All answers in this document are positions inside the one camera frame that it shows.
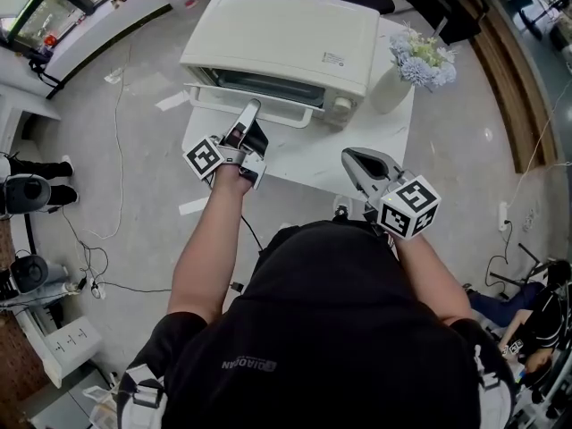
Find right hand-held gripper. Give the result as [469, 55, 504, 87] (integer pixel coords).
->
[341, 147, 442, 241]

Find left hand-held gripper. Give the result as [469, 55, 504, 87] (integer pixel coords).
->
[182, 98, 269, 191]

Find cream oven door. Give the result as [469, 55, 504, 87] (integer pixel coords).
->
[185, 82, 315, 130]

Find person's left forearm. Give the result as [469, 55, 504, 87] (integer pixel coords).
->
[167, 167, 251, 325]

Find person's right forearm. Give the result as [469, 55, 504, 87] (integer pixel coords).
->
[395, 234, 473, 325]

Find cream toaster oven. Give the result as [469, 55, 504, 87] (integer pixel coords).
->
[179, 0, 381, 131]

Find person's right white shoe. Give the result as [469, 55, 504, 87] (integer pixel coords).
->
[332, 194, 354, 221]

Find white marble table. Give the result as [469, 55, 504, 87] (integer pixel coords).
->
[181, 15, 416, 205]

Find white vase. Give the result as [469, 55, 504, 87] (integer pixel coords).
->
[369, 63, 415, 115]

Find pale blue flower bouquet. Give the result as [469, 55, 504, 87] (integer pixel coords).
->
[388, 21, 459, 92]

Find brown wooden platform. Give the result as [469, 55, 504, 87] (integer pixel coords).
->
[455, 0, 559, 174]

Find white curved window ledge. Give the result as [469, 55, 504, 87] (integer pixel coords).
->
[29, 0, 173, 100]

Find person's black shirt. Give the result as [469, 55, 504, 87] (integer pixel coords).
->
[127, 221, 515, 429]

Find black sled-base chair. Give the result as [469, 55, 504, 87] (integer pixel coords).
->
[400, 0, 484, 46]

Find white power strip with plugs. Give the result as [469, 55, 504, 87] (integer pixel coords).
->
[66, 277, 108, 301]

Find white shelf unit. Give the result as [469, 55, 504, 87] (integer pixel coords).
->
[0, 82, 62, 154]

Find grey round appliance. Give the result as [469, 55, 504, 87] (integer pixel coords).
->
[9, 253, 68, 294]
[2, 174, 53, 216]

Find small white drawer cabinet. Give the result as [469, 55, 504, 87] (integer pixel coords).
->
[44, 317, 104, 377]

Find thin white cable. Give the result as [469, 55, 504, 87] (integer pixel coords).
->
[82, 42, 135, 240]
[509, 82, 572, 207]

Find black power cable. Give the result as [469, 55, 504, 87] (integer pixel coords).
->
[485, 221, 515, 297]

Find black cable with adapter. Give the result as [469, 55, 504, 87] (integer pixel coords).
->
[96, 279, 173, 294]

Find black strap bag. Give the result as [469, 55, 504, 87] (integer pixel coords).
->
[29, 51, 62, 89]

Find white shoulder strap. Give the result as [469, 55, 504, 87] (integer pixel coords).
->
[471, 341, 513, 429]
[118, 364, 169, 429]

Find white wire rack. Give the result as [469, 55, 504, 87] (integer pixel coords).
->
[82, 371, 130, 429]

